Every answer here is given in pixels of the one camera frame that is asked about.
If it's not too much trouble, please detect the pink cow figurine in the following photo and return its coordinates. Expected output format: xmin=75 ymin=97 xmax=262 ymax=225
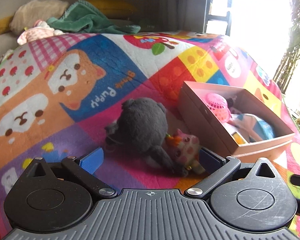
xmin=165 ymin=129 xmax=205 ymax=174

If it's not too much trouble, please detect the blue wet wipes pack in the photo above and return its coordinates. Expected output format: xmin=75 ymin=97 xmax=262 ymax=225
xmin=228 ymin=113 xmax=276 ymax=142

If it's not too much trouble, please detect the pink plastic strainer scoop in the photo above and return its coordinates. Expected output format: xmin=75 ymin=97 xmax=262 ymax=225
xmin=203 ymin=93 xmax=232 ymax=124

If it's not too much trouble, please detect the black plush toy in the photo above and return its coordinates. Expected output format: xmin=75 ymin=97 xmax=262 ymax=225
xmin=104 ymin=98 xmax=188 ymax=177

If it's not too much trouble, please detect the pink-lidded yellow pudding cup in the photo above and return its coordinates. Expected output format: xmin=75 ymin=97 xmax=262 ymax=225
xmin=231 ymin=132 xmax=248 ymax=145

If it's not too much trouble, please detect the pink cardboard box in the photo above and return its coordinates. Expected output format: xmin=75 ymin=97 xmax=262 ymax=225
xmin=178 ymin=81 xmax=294 ymax=162

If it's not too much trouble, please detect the colourful cartoon play mat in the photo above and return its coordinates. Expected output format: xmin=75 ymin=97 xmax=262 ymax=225
xmin=0 ymin=31 xmax=300 ymax=239

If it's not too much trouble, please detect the tall green plant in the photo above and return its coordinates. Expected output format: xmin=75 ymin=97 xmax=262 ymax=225
xmin=273 ymin=0 xmax=300 ymax=94

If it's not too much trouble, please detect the pink white cloth bundle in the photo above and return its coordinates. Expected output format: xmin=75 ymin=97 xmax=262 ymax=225
xmin=17 ymin=20 xmax=64 ymax=46

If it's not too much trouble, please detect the green towel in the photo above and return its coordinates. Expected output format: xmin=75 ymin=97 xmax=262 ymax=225
xmin=46 ymin=0 xmax=141 ymax=35

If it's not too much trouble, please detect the yellow cushion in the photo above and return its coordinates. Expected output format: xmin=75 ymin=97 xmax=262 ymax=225
xmin=87 ymin=0 xmax=138 ymax=20

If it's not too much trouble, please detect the beige pillow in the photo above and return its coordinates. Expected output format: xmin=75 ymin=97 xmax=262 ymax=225
xmin=9 ymin=0 xmax=69 ymax=35

